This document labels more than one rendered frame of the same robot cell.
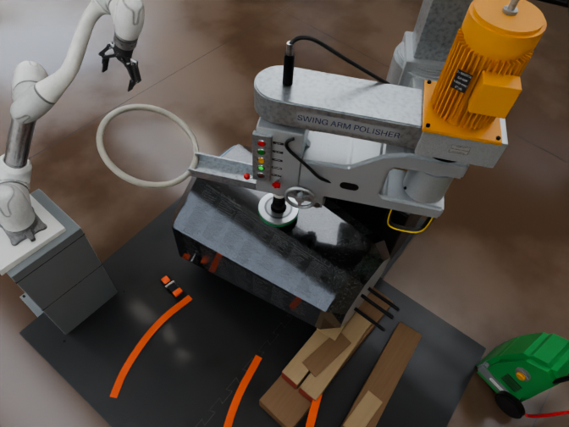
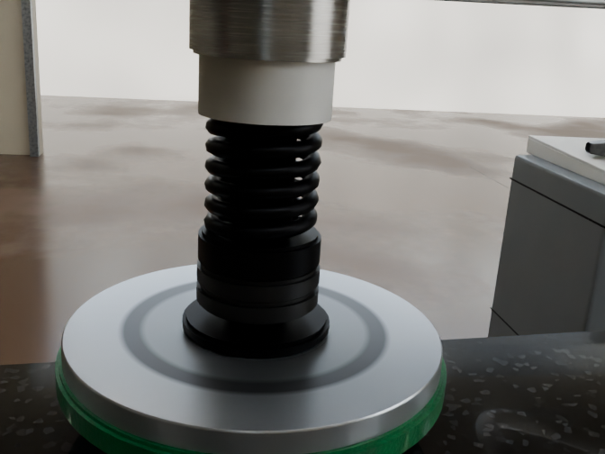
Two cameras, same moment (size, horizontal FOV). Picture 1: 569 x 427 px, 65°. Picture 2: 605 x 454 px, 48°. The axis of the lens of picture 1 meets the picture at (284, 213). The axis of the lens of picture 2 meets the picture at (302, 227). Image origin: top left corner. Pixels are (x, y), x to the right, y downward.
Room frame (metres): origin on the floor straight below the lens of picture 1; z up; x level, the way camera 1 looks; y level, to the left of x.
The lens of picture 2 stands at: (1.68, -0.21, 1.08)
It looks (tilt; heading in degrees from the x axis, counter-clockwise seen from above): 17 degrees down; 134
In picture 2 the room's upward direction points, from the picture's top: 4 degrees clockwise
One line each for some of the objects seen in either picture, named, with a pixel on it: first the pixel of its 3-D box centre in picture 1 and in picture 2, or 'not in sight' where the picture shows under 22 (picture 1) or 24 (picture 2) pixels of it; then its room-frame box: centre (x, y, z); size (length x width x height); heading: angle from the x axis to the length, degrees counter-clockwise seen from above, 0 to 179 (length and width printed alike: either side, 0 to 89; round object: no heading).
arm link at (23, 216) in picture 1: (10, 204); not in sight; (1.21, 1.35, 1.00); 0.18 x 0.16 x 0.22; 23
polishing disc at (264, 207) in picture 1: (278, 207); (256, 334); (1.42, 0.03, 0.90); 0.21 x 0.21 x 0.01
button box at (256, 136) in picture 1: (262, 158); not in sight; (1.31, 0.12, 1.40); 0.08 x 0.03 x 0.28; 83
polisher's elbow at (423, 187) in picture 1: (429, 174); not in sight; (1.33, -0.62, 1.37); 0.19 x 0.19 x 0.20
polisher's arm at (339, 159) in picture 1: (367, 171); not in sight; (1.35, -0.35, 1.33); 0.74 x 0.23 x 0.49; 83
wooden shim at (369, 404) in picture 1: (362, 413); not in sight; (0.59, -0.55, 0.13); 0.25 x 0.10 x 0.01; 144
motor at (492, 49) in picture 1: (482, 70); not in sight; (1.32, -0.62, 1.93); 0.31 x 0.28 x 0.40; 173
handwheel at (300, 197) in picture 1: (301, 191); not in sight; (1.28, -0.07, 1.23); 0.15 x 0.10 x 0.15; 83
